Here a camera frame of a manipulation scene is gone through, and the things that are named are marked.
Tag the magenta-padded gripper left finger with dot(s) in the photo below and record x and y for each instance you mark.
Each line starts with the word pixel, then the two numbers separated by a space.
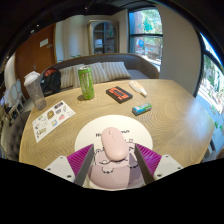
pixel 60 166

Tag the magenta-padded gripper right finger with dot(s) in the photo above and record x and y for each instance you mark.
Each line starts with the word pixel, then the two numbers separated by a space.
pixel 166 165

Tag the pink computer mouse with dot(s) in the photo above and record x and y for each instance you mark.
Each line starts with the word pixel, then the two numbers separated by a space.
pixel 114 143

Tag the white round mouse pad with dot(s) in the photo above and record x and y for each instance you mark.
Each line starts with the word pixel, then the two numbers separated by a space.
pixel 93 133

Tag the white sticker sheet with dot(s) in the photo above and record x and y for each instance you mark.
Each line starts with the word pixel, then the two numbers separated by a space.
pixel 51 120

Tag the small blue eraser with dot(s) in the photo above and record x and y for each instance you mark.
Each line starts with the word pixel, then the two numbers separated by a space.
pixel 142 109

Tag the clear plastic shaker bottle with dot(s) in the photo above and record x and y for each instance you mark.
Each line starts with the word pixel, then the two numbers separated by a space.
pixel 36 91

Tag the large curved window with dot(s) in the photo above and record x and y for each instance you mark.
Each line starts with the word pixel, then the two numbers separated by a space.
pixel 211 96

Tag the small white tube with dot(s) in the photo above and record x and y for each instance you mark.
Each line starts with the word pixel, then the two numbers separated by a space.
pixel 137 87

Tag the group of white chairs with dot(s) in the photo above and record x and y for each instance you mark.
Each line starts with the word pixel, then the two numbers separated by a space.
pixel 15 95

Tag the black backpack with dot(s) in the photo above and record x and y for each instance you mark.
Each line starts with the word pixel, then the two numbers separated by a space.
pixel 51 81

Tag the striped cushion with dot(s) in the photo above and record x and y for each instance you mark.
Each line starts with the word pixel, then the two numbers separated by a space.
pixel 67 76
pixel 99 72
pixel 116 70

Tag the grey curved sofa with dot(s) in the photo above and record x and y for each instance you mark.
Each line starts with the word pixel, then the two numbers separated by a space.
pixel 140 65

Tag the brown wooden door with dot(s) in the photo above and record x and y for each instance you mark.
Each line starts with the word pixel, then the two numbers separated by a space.
pixel 31 60

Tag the white door sign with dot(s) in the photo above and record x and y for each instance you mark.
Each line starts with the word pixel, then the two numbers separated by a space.
pixel 44 42

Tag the black-framed window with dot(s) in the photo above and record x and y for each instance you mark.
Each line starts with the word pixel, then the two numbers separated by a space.
pixel 146 36

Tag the glass-door cabinet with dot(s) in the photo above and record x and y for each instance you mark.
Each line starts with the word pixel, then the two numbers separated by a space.
pixel 103 37

